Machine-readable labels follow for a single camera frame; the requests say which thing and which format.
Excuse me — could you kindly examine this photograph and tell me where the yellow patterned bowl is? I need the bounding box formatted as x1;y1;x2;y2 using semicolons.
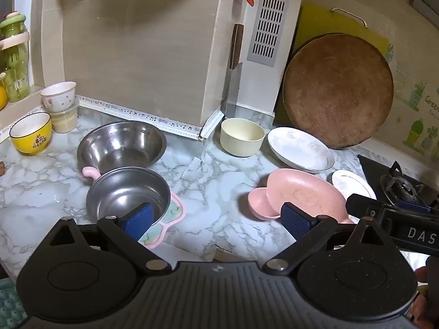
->
9;112;53;155

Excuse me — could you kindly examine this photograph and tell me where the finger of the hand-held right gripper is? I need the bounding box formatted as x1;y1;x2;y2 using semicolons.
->
346;194;385;219
394;201;439;217

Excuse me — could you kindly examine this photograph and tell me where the teal bumpy mat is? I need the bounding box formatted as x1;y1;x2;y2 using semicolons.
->
0;277;26;329

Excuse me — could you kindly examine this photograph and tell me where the white floral bowl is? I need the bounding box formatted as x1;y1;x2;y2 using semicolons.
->
40;81;77;112

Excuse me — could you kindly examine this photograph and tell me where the clear plastic container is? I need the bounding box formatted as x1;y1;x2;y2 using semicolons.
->
50;101;80;134

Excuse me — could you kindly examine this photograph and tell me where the green bottle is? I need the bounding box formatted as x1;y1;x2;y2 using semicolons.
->
0;11;31;103

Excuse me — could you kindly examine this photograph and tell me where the cream bowl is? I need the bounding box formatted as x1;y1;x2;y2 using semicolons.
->
220;117;266;158

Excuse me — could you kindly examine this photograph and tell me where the pink heart-shaped dish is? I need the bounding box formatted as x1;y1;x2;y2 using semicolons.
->
247;168;354;224

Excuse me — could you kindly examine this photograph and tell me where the small white gold-rimmed plate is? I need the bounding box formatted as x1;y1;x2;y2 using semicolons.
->
331;169;377;209

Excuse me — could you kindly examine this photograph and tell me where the large steel bowl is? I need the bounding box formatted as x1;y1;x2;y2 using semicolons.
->
77;121;167;176

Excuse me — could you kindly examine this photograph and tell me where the round wooden cutting board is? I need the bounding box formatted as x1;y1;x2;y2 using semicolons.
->
282;33;394;149

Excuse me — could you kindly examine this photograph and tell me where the person's right hand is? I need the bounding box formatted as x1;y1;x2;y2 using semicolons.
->
411;266;430;322

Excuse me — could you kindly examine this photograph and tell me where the cactus wall sticker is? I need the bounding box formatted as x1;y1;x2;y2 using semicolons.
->
386;41;439;151

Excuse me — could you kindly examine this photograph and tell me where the small steel bowl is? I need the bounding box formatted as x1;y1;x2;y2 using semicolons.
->
86;167;171;225

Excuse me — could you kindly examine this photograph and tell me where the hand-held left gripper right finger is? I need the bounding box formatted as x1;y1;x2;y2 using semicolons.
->
262;203;388;276

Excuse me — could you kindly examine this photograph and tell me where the grey vent grille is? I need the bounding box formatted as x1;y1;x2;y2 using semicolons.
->
247;0;296;64

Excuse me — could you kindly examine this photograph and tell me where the gas stove burner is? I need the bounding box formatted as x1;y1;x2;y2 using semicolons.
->
357;154;439;209

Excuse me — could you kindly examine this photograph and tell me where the yellow-green cutting board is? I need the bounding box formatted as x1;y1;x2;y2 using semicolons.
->
274;3;391;127

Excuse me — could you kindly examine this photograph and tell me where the music note edge tape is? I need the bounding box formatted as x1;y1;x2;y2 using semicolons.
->
0;94;223;141

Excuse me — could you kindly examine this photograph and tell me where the large white gold-rimmed plate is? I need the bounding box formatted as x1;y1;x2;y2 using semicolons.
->
267;126;335;174

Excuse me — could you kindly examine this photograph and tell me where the yellow mug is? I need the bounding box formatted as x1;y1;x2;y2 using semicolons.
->
0;72;8;111

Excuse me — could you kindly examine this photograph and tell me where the pink patterned plate with handle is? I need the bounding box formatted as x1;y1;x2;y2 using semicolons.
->
81;166;186;250

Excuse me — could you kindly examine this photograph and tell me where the cleaver with wooden handle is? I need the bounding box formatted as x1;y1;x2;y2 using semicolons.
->
226;23;245;110

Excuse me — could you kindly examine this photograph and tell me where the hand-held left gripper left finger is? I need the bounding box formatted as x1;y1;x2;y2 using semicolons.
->
48;203;172;276

